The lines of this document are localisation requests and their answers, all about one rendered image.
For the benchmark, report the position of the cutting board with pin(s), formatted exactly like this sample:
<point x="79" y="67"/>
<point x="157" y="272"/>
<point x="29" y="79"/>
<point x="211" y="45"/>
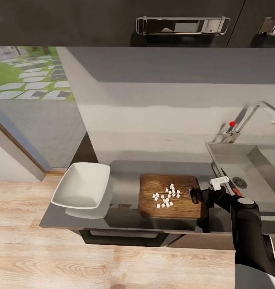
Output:
<point x="182" y="207"/>

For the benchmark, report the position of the drop in sink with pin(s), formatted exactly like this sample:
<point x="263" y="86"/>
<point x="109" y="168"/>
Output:
<point x="250" y="166"/>

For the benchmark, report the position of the cabinet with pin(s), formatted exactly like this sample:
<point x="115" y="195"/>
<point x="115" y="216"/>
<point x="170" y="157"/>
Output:
<point x="138" y="23"/>

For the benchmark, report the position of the dishwasher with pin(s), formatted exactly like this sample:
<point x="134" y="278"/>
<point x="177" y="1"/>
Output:
<point x="119" y="238"/>

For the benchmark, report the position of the bowl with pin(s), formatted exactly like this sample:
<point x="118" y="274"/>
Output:
<point x="82" y="186"/>

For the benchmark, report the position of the parer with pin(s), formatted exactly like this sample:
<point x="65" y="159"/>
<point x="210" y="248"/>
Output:
<point x="232" y="185"/>

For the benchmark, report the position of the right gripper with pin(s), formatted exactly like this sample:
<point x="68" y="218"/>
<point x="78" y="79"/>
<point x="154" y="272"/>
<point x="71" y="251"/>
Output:
<point x="209" y="195"/>

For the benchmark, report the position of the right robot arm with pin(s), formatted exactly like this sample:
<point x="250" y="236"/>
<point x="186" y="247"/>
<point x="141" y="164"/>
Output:
<point x="255" y="253"/>

